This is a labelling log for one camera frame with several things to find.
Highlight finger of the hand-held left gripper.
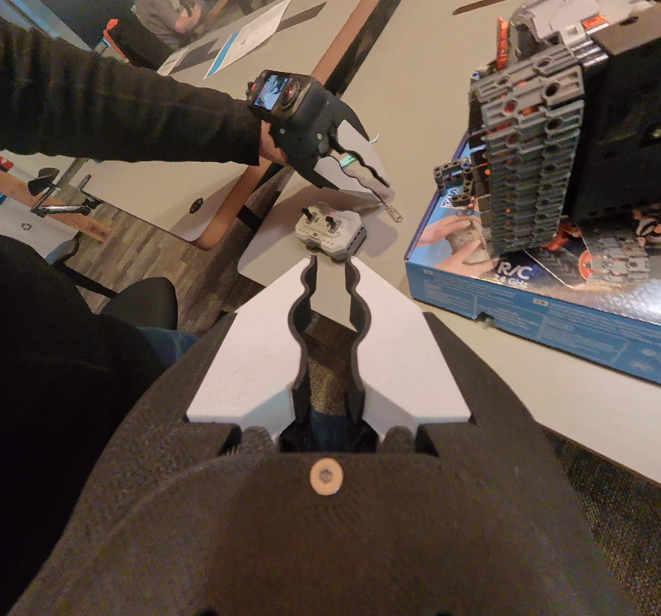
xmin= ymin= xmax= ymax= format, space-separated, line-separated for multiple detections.
xmin=333 ymin=126 xmax=393 ymax=191
xmin=310 ymin=157 xmax=391 ymax=210

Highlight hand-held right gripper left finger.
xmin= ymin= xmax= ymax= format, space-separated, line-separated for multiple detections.
xmin=188 ymin=257 xmax=316 ymax=436

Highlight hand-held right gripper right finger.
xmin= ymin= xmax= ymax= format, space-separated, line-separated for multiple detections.
xmin=343 ymin=255 xmax=471 ymax=433

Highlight grey toy battery box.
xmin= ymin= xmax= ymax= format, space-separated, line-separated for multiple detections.
xmin=296 ymin=203 xmax=367 ymax=260

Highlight tracked building-block toy robot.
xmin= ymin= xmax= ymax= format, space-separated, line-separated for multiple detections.
xmin=434 ymin=0 xmax=661 ymax=265

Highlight person's left forearm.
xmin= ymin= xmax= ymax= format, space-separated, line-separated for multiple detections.
xmin=0 ymin=17 xmax=267 ymax=167

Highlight person's left hand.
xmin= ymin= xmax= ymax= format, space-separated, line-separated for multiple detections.
xmin=259 ymin=129 xmax=287 ymax=168

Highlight printed paper sheet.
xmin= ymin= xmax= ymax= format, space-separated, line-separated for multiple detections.
xmin=204 ymin=0 xmax=295 ymax=80

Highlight black office chair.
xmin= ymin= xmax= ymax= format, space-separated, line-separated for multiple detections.
xmin=47 ymin=239 xmax=178 ymax=330

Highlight white paper sheet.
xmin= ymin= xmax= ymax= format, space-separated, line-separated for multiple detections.
xmin=155 ymin=43 xmax=207 ymax=77

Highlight blue robot kit box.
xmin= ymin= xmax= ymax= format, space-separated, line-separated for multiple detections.
xmin=405 ymin=136 xmax=661 ymax=384

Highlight person's dark clothing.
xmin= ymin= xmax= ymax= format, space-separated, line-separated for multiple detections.
xmin=0 ymin=234 xmax=197 ymax=616

